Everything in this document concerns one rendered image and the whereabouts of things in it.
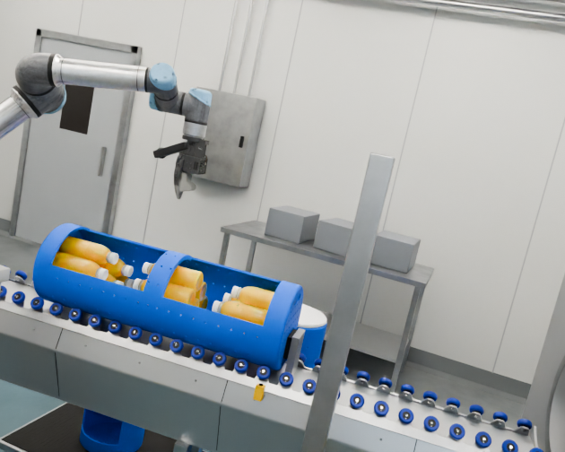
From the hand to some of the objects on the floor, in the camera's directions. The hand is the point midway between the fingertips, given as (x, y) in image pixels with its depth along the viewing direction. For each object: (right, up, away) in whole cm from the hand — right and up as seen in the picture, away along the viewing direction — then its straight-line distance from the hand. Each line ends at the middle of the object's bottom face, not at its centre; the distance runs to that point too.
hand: (177, 195), depth 190 cm
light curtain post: (+25, -157, -23) cm, 161 cm away
